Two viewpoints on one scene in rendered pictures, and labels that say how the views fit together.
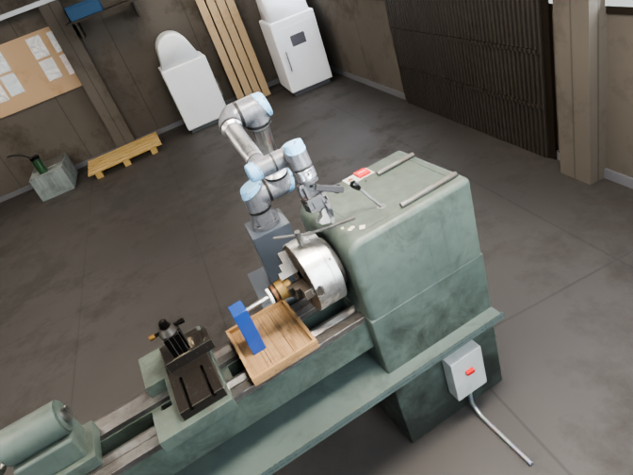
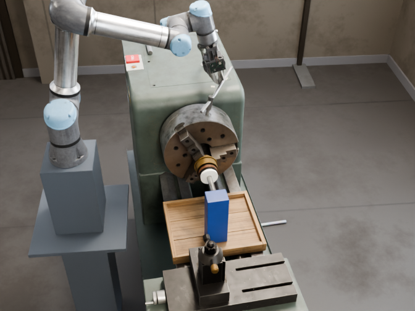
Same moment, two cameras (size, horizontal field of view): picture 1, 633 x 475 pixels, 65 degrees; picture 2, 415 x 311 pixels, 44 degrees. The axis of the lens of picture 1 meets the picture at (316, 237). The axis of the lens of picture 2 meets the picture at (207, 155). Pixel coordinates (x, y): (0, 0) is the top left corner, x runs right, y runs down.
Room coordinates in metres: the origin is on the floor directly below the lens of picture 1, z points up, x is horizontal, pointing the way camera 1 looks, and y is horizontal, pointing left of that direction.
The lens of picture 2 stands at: (1.54, 1.75, 2.41)
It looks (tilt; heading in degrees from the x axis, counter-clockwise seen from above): 39 degrees down; 274
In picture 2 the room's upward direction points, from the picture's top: 1 degrees clockwise
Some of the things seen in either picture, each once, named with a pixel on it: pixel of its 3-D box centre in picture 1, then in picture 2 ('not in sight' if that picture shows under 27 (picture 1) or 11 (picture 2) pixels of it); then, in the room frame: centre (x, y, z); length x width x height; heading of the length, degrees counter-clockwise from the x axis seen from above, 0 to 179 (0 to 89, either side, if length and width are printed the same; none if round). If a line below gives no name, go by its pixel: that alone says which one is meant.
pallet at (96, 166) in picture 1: (125, 155); not in sight; (7.96, 2.40, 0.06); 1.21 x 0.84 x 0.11; 100
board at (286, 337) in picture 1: (270, 338); (212, 225); (1.63, 0.34, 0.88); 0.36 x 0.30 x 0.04; 16
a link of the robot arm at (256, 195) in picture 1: (255, 194); (62, 120); (2.22, 0.21, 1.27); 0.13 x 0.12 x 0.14; 103
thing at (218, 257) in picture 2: (166, 329); (210, 253); (1.61, 0.69, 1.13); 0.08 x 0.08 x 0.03
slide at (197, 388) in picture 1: (190, 369); (228, 286); (1.55, 0.67, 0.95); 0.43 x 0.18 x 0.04; 16
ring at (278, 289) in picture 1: (281, 289); (206, 167); (1.67, 0.21, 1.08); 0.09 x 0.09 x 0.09; 16
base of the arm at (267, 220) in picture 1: (262, 215); (67, 145); (2.22, 0.21, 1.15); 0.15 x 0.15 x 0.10
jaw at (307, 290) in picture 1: (304, 289); (224, 152); (1.60, 0.12, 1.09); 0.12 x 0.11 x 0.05; 16
